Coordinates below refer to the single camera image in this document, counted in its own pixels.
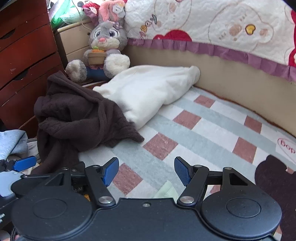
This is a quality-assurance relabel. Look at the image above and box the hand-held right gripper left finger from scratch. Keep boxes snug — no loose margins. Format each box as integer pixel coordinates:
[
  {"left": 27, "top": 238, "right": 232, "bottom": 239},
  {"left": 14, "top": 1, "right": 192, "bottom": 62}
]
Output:
[{"left": 44, "top": 157, "right": 119, "bottom": 208}]

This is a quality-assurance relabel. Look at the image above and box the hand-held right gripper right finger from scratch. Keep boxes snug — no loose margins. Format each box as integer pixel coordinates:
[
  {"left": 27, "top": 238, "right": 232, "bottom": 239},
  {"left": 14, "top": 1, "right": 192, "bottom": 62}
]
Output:
[{"left": 174, "top": 157, "right": 251, "bottom": 207}]

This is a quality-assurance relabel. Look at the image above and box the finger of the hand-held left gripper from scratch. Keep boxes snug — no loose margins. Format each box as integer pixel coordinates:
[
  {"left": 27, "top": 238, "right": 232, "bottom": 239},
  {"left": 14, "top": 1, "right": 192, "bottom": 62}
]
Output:
[{"left": 0, "top": 156, "right": 37, "bottom": 174}]

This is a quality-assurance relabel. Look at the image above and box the dark brown knit sweater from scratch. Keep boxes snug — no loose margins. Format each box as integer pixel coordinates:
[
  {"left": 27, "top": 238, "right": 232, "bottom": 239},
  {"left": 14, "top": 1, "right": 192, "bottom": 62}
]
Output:
[{"left": 31, "top": 71, "right": 145, "bottom": 175}]

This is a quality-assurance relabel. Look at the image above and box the light grey garment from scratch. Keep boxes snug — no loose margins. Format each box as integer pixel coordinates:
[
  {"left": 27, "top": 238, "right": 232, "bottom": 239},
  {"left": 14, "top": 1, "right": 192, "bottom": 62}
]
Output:
[{"left": 0, "top": 129, "right": 28, "bottom": 160}]

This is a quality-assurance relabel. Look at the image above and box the checked blanket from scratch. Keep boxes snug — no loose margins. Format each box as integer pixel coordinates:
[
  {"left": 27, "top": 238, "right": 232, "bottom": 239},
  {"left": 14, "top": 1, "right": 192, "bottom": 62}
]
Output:
[{"left": 77, "top": 87, "right": 296, "bottom": 241}]

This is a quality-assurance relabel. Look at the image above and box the white fleece garment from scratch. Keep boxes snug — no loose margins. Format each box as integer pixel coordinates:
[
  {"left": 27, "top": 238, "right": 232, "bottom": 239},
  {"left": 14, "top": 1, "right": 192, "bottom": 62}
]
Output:
[{"left": 92, "top": 65, "right": 201, "bottom": 130}]

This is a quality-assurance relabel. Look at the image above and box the beige padded headboard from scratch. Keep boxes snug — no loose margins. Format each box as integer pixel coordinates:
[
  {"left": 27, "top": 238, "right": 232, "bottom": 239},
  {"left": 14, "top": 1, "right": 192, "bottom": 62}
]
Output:
[{"left": 126, "top": 44, "right": 296, "bottom": 137}]

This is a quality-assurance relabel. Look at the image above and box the red-brown wooden dresser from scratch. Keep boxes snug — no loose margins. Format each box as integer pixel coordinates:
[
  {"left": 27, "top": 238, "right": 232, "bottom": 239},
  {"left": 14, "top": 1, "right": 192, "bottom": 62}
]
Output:
[{"left": 0, "top": 0, "right": 67, "bottom": 139}]

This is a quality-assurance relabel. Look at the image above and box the beige nightstand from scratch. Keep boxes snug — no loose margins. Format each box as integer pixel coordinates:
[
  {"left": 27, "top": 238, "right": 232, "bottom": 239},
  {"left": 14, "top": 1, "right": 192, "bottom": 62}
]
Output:
[{"left": 57, "top": 19, "right": 97, "bottom": 64}]

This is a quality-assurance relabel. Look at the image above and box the grey plush rabbit toy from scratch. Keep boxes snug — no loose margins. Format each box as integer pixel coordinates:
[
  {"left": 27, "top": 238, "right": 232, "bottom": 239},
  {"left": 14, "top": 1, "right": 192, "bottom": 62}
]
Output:
[{"left": 65, "top": 0, "right": 131, "bottom": 84}]

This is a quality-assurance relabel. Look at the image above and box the green cloth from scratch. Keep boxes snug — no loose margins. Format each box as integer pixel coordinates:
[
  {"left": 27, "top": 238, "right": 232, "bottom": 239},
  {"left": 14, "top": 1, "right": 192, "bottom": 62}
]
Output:
[{"left": 50, "top": 0, "right": 87, "bottom": 29}]

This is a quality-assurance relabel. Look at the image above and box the white cable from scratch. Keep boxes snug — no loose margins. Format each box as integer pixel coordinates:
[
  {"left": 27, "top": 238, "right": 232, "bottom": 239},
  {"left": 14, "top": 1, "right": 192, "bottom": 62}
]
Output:
[{"left": 72, "top": 0, "right": 92, "bottom": 33}]

